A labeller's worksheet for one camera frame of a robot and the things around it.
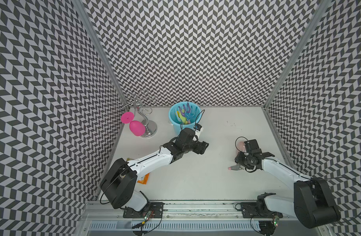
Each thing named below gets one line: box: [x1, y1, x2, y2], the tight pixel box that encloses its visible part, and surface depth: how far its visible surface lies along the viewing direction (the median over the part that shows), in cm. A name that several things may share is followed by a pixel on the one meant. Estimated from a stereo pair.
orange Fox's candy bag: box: [136, 173, 150, 185], surface depth 83 cm
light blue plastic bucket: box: [168, 101, 202, 135], surface depth 100 cm
